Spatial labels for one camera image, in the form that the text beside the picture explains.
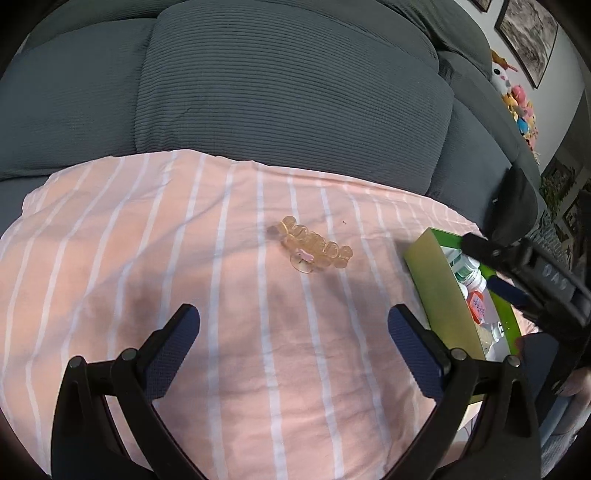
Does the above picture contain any orange bottle with pink label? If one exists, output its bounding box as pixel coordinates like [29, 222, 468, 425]
[465, 290, 490, 324]

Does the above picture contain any person's leg in jeans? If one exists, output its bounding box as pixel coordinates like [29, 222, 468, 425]
[538, 397, 591, 467]

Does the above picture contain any grey sofa back cushion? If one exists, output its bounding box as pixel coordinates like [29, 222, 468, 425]
[434, 46, 541, 232]
[0, 18, 158, 181]
[134, 4, 455, 195]

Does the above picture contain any large framed landscape picture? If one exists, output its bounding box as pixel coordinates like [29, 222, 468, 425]
[494, 0, 560, 89]

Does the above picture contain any person's right hand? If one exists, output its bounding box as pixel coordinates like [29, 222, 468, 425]
[561, 369, 591, 398]

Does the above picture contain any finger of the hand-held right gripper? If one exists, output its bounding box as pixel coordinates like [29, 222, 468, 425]
[487, 274, 542, 320]
[462, 232, 522, 274]

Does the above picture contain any green cardboard box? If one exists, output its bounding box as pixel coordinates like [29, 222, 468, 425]
[405, 227, 525, 370]

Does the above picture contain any white plush toy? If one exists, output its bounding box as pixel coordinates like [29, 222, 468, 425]
[489, 50, 518, 95]

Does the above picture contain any framed plant picture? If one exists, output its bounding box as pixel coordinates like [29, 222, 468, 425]
[561, 189, 591, 232]
[538, 159, 583, 208]

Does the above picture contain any white plug-in vaporiser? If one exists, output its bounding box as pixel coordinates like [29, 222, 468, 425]
[485, 320, 509, 363]

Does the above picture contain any white bottle with green label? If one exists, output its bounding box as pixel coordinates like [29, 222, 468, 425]
[450, 249, 483, 282]

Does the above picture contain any amber hair claw clip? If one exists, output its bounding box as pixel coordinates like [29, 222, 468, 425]
[277, 215, 354, 274]

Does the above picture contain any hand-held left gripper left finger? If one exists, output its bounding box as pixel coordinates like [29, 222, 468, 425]
[51, 303, 201, 480]

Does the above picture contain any pink striped cloth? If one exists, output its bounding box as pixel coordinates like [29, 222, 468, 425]
[0, 150, 522, 480]

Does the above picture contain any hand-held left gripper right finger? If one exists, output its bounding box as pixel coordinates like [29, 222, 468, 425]
[388, 303, 541, 480]

